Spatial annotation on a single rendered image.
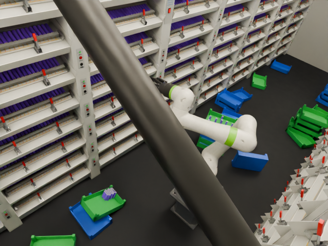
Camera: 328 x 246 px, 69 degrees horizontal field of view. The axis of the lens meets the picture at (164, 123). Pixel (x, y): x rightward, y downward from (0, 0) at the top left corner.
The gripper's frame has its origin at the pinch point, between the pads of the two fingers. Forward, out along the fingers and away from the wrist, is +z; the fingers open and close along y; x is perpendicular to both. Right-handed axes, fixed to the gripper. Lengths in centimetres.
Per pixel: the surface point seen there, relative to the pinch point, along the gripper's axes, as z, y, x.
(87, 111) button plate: 22.2, -35.5, -17.7
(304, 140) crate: -75, 180, -121
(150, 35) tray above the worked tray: 25.9, 29.9, 18.0
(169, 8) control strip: 10, 34, 38
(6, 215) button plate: 34, -105, -75
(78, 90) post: 18.5, -39.0, 0.9
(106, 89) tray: 22.1, -17.6, -7.7
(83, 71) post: 16.1, -34.2, 12.4
